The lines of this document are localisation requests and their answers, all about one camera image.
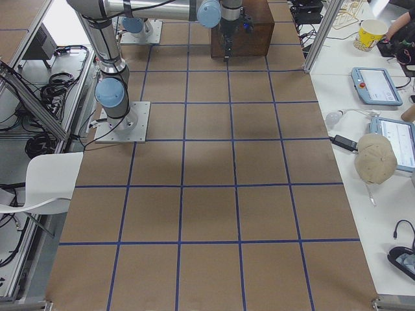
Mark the black power brick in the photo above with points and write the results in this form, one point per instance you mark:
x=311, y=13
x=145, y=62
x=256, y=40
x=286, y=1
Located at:
x=344, y=143

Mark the blue teach pendant tablet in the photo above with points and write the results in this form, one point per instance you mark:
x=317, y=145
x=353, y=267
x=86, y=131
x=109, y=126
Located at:
x=374, y=86

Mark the black device on desk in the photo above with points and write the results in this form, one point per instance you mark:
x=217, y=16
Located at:
x=306, y=12

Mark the grey electronics box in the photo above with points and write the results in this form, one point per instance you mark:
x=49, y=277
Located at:
x=42, y=47

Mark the person's hand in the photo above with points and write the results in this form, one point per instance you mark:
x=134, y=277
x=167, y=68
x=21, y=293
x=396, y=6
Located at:
x=400, y=22

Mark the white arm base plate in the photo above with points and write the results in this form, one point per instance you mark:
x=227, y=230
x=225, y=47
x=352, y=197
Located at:
x=154, y=39
x=132, y=128

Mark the aluminium corner frame post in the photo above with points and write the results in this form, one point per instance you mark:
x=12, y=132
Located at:
x=325, y=26

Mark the white plastic chair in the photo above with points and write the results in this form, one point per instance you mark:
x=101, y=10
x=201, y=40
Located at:
x=49, y=185

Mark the beige baseball cap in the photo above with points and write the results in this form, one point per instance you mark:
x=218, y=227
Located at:
x=375, y=161

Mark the yellow popcorn bucket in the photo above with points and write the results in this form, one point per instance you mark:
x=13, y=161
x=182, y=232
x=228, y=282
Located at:
x=371, y=31

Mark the dark brown wooden drawer cabinet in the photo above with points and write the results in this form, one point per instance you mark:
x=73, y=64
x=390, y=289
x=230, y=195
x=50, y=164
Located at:
x=245, y=44

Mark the white light bulb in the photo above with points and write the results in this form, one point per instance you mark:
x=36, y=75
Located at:
x=333, y=118

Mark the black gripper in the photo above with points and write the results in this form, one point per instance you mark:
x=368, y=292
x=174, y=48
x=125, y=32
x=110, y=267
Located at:
x=226, y=28

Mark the wooden wire rack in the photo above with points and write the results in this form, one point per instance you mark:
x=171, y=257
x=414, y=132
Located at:
x=348, y=14

